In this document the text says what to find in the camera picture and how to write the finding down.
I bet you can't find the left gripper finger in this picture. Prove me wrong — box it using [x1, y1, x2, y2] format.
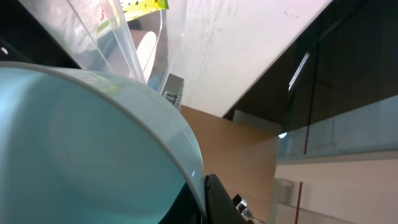
[205, 174, 248, 224]

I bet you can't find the light blue bowl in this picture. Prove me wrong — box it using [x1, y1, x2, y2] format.
[1, 62, 208, 223]

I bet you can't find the yellow snack wrapper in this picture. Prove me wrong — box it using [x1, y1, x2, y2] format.
[119, 0, 169, 21]

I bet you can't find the clear plastic bin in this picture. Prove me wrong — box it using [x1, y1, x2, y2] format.
[20, 0, 187, 93]

